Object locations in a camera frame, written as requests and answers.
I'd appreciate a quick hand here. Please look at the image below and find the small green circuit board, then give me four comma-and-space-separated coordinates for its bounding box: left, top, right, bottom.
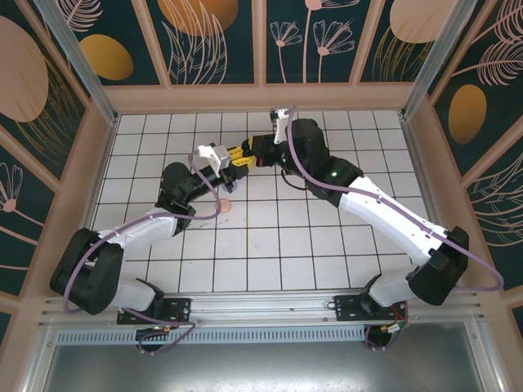
379, 320, 409, 342

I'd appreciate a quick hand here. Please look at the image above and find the grey metal sheet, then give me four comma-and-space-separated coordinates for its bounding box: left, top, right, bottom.
40, 342, 491, 392

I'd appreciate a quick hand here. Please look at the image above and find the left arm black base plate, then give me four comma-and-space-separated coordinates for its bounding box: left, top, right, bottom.
117, 296, 193, 327

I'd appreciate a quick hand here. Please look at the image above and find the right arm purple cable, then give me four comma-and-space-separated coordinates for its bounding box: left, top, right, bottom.
285, 105, 506, 352

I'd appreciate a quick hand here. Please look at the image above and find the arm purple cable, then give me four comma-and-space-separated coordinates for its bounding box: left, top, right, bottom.
63, 150, 224, 356
285, 105, 506, 352

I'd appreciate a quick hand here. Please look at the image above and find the aluminium mounting rail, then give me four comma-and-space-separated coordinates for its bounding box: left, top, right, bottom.
38, 289, 485, 327

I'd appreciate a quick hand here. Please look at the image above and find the aluminium frame post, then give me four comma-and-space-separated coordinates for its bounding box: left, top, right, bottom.
400, 0, 487, 122
34, 0, 119, 126

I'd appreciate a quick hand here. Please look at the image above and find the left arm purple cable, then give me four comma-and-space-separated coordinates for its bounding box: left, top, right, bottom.
63, 150, 224, 356

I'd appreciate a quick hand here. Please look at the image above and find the slotted grey cable duct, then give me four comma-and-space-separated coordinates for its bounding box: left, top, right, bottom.
55, 326, 369, 346

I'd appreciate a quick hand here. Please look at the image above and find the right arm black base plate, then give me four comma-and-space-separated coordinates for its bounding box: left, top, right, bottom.
333, 293, 409, 323

